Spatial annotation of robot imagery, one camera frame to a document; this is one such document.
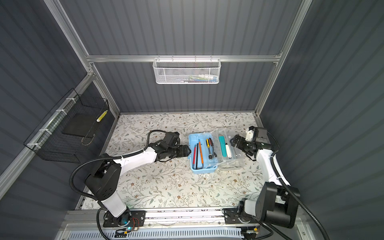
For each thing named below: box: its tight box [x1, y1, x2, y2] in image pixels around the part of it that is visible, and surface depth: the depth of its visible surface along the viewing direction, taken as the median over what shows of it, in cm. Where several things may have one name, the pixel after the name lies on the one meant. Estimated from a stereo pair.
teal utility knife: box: [218, 136, 227, 158], surface depth 89 cm
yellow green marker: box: [96, 110, 108, 123], surface depth 84 cm
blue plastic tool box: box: [188, 128, 245, 174], surface depth 93 cm
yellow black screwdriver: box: [205, 138, 213, 160], surface depth 93 cm
